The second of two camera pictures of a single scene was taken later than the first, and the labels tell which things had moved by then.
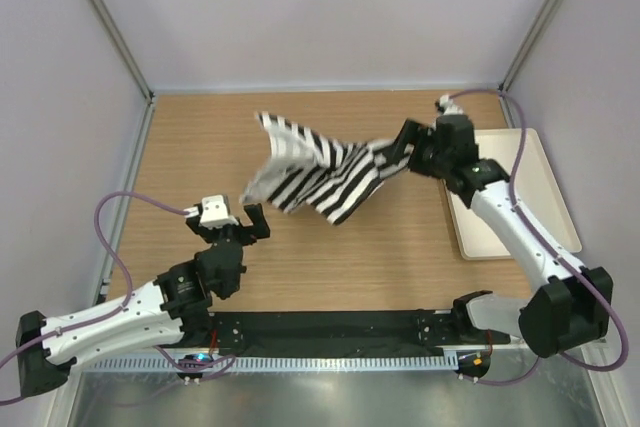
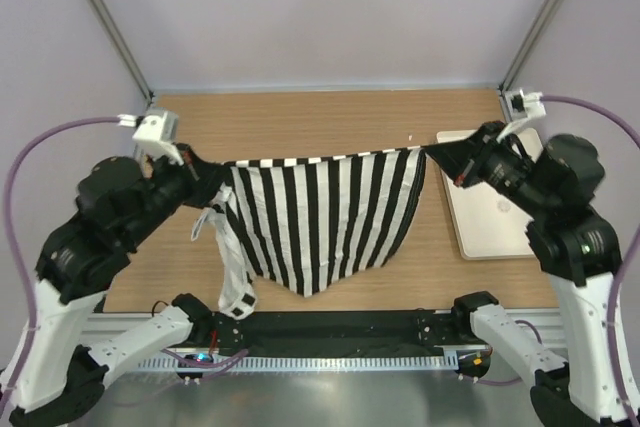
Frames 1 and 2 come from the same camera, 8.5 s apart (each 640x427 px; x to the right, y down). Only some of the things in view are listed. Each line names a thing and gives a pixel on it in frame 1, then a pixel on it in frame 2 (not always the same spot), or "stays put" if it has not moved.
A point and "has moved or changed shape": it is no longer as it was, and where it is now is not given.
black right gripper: (414, 133) → (457, 159)
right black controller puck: (474, 364) stays put
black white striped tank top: (304, 171) has moved or changed shape
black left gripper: (250, 233) → (205, 177)
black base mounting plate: (341, 333) stays put
